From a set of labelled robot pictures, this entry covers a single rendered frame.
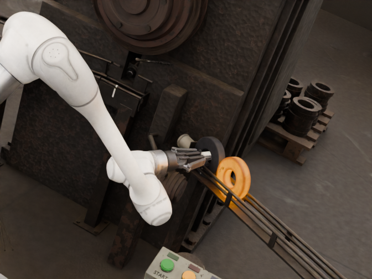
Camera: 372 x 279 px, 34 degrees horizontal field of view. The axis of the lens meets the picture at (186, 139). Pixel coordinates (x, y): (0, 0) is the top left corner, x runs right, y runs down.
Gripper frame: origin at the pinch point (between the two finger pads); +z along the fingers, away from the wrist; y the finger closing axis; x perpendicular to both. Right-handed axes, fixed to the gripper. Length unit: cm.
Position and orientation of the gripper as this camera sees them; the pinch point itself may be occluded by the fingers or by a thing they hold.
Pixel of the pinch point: (208, 155)
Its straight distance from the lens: 230.3
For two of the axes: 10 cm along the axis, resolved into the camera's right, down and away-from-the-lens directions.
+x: 2.4, -8.2, -5.1
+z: 8.3, -1.0, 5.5
